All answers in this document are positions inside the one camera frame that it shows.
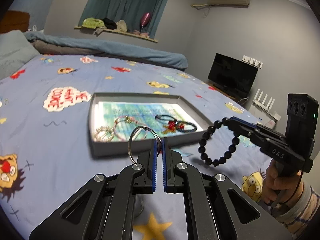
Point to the blue blanket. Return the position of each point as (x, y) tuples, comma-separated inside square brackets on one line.
[(100, 46)]

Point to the white cardboard box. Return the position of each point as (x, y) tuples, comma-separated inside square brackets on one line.
[(267, 123)]

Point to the teal curtain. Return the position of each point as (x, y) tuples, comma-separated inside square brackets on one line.
[(125, 0)]

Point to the person's right forearm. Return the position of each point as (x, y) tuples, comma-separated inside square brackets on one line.
[(300, 212)]

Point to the person's right hand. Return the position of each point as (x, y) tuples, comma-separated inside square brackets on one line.
[(282, 185)]

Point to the pink balloon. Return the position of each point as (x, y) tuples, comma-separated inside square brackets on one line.
[(145, 18)]

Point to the grey blanket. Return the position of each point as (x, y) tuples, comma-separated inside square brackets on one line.
[(50, 47)]

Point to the blue-grey pillow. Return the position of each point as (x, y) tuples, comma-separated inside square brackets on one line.
[(15, 52)]

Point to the air conditioner pipe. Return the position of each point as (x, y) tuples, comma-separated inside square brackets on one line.
[(200, 5)]

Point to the green cloth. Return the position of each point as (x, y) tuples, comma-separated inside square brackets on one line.
[(92, 23)]

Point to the white router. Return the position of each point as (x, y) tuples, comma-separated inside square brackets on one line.
[(263, 100)]

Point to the wooden television stand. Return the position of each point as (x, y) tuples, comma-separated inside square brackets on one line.
[(225, 93)]

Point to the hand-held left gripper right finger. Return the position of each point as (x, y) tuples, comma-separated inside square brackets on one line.
[(165, 165)]

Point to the beige cloth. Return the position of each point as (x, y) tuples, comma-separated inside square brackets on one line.
[(122, 26)]

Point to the pink cloth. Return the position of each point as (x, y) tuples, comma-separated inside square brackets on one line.
[(141, 33)]

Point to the black cloth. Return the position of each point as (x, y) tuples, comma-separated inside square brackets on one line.
[(110, 23)]

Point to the grey shallow box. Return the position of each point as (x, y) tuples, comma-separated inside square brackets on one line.
[(112, 148)]

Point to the black television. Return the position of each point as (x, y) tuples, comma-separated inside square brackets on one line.
[(232, 75)]

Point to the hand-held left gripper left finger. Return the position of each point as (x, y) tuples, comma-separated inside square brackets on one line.
[(155, 160)]

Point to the wooden headboard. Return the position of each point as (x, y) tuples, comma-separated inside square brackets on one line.
[(17, 21)]

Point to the window sill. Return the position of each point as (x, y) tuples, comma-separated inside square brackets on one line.
[(140, 38)]

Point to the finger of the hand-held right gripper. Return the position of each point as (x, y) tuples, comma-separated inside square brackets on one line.
[(245, 131), (257, 127)]

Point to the blue-green printed paper sheet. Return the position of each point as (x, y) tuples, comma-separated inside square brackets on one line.
[(140, 110)]

